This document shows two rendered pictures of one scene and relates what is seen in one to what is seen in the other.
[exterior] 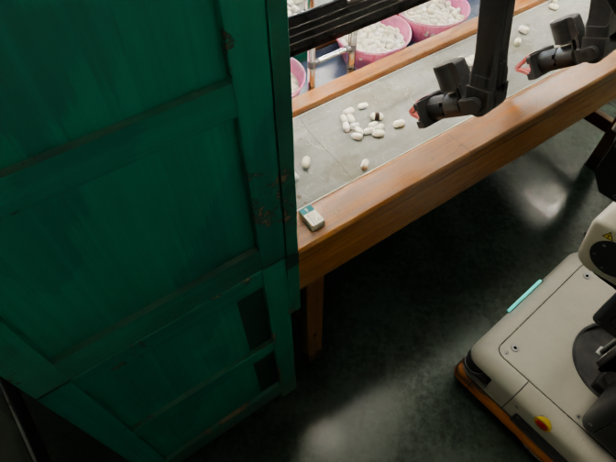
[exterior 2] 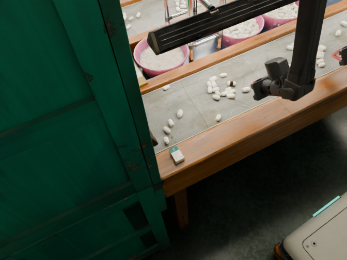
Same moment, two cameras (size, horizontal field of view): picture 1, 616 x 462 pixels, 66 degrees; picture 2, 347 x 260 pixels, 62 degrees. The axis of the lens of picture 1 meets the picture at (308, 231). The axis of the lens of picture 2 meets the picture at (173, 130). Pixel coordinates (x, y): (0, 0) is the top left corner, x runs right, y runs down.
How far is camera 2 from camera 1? 0.22 m
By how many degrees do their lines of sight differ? 7
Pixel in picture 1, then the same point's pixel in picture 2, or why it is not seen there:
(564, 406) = not seen: outside the picture
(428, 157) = (262, 116)
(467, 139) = (290, 105)
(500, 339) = (304, 236)
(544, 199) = not seen: outside the picture
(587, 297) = not seen: outside the picture
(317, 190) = (184, 133)
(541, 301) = (337, 212)
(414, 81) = (261, 58)
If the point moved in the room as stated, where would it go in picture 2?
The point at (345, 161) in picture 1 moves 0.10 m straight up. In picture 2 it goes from (205, 114) to (206, 98)
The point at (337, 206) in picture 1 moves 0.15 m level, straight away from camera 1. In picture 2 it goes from (195, 147) to (201, 116)
